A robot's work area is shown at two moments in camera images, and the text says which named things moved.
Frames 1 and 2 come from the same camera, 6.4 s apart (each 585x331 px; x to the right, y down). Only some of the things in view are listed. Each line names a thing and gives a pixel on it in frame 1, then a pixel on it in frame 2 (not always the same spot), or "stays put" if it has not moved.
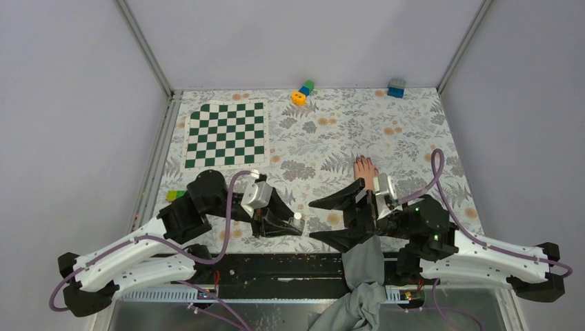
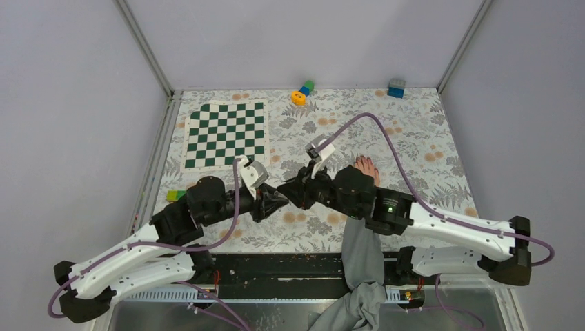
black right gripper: (359, 217) → (299, 190)
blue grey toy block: (396, 87) stays put
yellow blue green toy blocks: (300, 97) stays put
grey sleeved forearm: (360, 309) stays put
